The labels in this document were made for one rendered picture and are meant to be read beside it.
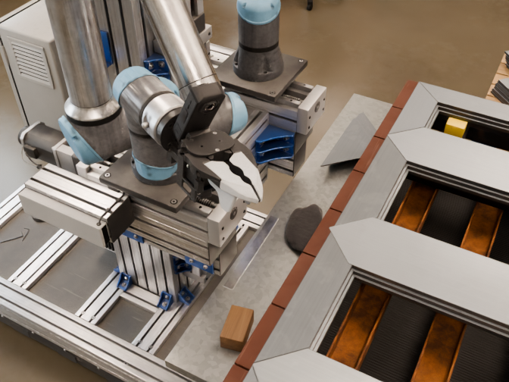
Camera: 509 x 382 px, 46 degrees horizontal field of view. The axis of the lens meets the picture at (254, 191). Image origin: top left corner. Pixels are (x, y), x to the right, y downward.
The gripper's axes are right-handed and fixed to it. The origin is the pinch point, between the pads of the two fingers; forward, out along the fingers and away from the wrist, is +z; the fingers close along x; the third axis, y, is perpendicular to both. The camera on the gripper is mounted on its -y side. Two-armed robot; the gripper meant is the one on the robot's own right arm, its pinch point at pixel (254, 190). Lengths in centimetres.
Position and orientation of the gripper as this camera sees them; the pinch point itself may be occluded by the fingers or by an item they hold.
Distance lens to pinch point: 79.1
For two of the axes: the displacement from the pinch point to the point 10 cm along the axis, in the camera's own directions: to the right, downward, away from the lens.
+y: -1.1, 7.7, 6.3
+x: -8.0, 3.0, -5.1
